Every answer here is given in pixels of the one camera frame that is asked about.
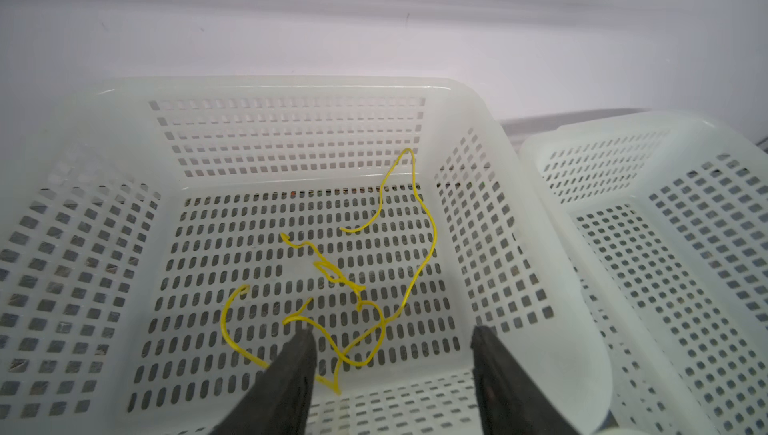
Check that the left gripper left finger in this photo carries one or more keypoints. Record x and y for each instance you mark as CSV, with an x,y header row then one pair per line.
x,y
280,400

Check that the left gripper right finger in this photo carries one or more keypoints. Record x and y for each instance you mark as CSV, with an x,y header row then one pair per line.
x,y
509,401

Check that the rear white plastic basket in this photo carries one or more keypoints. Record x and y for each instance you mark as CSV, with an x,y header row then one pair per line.
x,y
156,235

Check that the white plastic basket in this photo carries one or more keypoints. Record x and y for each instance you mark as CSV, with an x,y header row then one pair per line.
x,y
664,216
156,235

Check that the right white plastic basket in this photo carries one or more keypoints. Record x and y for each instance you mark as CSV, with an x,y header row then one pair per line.
x,y
664,216

